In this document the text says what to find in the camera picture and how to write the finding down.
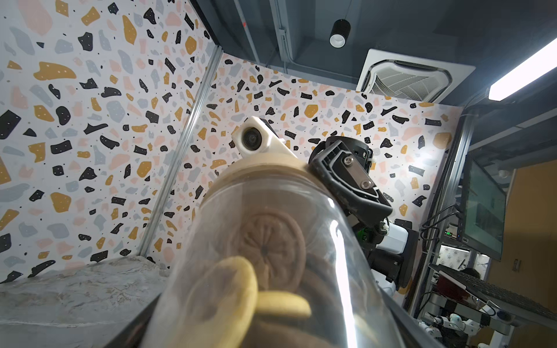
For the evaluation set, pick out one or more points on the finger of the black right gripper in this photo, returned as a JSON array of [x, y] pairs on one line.
[[342, 166]]

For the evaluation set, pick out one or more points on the jar with beige lid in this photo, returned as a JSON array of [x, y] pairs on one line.
[[271, 261]]

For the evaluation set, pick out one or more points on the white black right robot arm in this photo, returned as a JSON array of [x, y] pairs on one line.
[[389, 249]]

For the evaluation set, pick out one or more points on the white ceiling air conditioner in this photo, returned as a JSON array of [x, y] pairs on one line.
[[413, 78]]

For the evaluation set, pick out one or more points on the black computer monitor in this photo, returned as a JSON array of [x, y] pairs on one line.
[[483, 209]]

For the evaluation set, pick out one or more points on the black pendant ceiling lamp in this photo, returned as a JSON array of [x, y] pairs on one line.
[[339, 34]]

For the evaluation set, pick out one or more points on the black keyboard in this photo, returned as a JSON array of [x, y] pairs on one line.
[[499, 299]]

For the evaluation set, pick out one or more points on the fluorescent ceiling light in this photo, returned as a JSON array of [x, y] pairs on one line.
[[534, 67]]

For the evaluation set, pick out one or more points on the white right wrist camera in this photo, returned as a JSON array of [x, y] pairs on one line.
[[256, 136]]

